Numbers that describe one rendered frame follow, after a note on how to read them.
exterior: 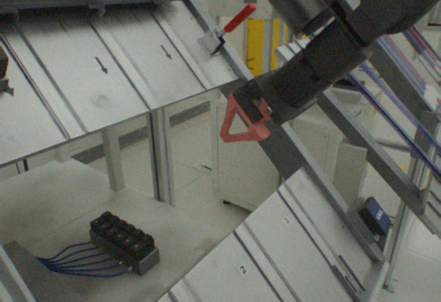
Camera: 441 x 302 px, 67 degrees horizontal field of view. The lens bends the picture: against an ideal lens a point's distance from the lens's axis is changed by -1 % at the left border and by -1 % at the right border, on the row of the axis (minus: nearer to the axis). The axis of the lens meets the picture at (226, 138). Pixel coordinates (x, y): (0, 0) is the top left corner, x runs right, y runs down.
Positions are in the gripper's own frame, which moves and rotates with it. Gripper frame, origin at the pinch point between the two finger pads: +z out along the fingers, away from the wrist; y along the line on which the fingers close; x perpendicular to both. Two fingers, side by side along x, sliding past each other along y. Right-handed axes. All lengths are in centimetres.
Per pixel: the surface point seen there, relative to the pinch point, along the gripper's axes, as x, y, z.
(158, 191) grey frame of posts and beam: -1.8, -10.6, 43.9
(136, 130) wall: -62, -116, 183
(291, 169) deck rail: 10.0, -7.9, 3.7
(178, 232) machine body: 9.0, -3.7, 35.9
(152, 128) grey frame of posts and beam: -14.3, -10.7, 31.7
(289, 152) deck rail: 7.4, -7.9, 2.0
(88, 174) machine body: -18, -7, 63
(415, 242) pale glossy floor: 84, -117, 48
